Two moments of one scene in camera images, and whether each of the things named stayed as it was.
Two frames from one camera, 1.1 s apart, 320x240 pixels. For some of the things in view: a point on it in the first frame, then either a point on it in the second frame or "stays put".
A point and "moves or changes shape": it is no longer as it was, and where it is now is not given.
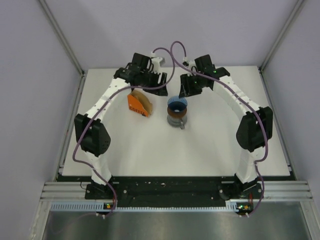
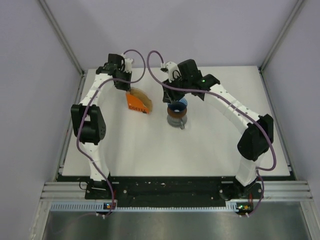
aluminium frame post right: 296,6 stays put
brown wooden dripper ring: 177,115 stays put
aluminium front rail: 271,191 stays put
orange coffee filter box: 135,106 moves or changes shape
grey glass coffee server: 177,122 stays put
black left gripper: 155,75 to 126,87
